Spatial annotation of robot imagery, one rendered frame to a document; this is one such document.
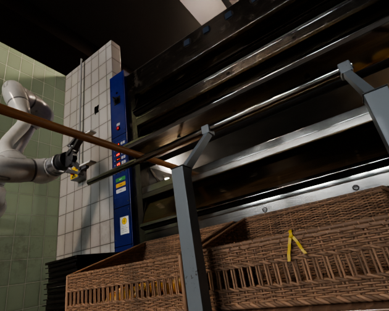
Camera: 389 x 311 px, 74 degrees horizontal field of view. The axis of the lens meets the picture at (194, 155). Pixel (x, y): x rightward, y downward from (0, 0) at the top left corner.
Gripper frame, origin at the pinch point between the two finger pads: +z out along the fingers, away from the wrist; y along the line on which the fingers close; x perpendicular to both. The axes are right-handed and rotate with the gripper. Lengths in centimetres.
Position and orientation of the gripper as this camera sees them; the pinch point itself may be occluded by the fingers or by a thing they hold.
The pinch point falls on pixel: (91, 147)
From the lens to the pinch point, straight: 113.3
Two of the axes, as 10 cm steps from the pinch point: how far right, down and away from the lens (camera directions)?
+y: 1.5, 9.1, -3.8
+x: -5.5, -2.5, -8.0
